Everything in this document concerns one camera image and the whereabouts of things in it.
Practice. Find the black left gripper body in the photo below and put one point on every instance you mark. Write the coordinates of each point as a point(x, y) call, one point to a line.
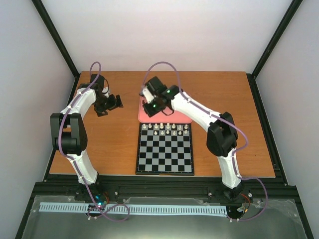
point(103, 104)

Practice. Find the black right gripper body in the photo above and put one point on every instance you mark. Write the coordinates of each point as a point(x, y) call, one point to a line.
point(155, 110)

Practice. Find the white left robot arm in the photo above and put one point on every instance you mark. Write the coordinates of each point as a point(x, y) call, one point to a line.
point(68, 132)

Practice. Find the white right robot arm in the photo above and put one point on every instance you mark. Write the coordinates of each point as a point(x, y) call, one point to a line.
point(221, 135)

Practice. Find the pink piece tray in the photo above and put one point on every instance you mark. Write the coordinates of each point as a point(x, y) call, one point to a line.
point(167, 116)

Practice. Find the white pawn row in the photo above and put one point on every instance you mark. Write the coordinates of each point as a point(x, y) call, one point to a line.
point(173, 133)

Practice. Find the black and grey chessboard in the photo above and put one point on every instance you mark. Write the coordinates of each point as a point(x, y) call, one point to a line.
point(164, 154)

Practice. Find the light blue cable duct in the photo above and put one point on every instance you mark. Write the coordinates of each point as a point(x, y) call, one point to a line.
point(141, 210)

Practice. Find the black aluminium frame rail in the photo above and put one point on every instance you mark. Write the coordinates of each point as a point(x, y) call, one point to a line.
point(162, 186)

